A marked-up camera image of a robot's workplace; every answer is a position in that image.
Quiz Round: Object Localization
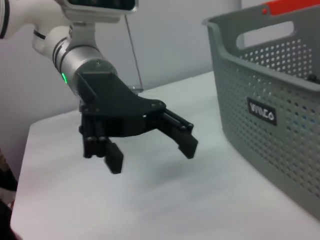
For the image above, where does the grey perforated storage basket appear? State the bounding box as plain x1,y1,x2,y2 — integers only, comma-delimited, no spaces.
201,3,320,222

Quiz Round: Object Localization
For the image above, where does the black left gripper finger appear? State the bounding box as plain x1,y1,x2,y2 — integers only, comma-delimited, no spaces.
79,112,125,175
145,108,199,160

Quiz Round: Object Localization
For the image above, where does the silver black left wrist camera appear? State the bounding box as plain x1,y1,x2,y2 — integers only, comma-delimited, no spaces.
59,0,140,48

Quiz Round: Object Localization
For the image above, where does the orange basket carry handle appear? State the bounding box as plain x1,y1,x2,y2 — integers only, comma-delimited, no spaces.
261,0,320,17

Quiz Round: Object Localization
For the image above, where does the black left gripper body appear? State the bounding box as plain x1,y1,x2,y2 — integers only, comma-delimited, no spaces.
76,70,168,141

